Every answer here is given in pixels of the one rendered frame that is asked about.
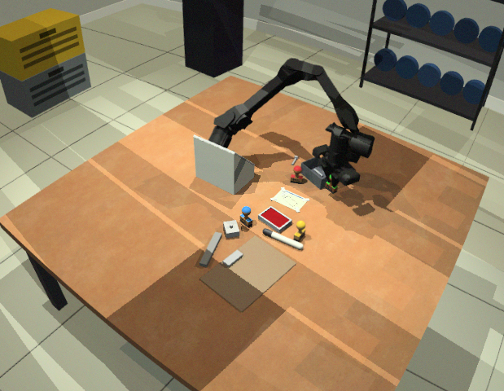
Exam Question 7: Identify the cream inspection card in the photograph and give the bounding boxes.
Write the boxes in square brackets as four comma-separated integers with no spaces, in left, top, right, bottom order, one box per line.
[270,187,310,213]

